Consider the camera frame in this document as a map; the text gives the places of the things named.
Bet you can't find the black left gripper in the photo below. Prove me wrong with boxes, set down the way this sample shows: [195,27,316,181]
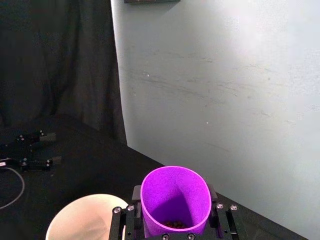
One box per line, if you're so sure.
[0,129,63,173]

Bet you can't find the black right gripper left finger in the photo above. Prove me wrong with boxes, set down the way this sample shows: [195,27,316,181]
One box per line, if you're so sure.
[109,185,145,240]

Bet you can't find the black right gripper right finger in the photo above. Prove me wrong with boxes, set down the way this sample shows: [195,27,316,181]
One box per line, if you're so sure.
[208,184,245,240]

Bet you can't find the purple plastic cup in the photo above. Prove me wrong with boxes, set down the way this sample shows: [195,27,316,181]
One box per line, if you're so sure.
[139,165,213,238]

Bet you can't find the white paper cup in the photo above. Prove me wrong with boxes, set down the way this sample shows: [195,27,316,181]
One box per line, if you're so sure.
[45,193,129,240]

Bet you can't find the black table cloth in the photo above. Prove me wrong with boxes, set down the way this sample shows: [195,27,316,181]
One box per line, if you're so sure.
[0,113,310,240]

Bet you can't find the dark red beads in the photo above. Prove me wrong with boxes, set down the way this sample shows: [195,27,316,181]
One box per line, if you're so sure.
[163,219,188,229]

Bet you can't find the black curtain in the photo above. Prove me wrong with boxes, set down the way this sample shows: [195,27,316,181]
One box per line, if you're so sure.
[0,0,129,149]

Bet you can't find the thin grey cable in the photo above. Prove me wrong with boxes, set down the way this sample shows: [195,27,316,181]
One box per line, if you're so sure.
[0,166,26,210]

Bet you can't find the dark wall-mounted box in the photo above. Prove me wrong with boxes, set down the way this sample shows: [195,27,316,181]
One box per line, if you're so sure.
[123,0,181,5]

